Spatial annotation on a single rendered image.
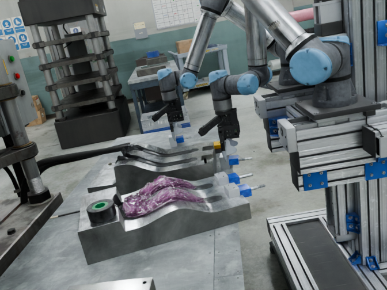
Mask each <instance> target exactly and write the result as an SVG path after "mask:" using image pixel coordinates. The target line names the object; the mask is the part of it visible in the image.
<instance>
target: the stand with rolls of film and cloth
mask: <svg viewBox="0 0 387 290"><path fill-rule="evenodd" d="M289 13H290V15H291V16H292V17H293V18H294V19H295V20H296V22H301V21H307V20H312V19H314V13H313V8H308V9H303V10H297V11H293V12H289ZM304 30H305V32H306V33H314V27H313V28H307V29H304ZM268 67H269V68H270V69H271V70H276V69H280V68H281V65H280V58H279V59H275V60H270V61H269V62H268ZM261 87H262V88H265V89H270V90H272V89H271V88H270V87H268V86H267V84H266V85H264V86H261Z"/></svg>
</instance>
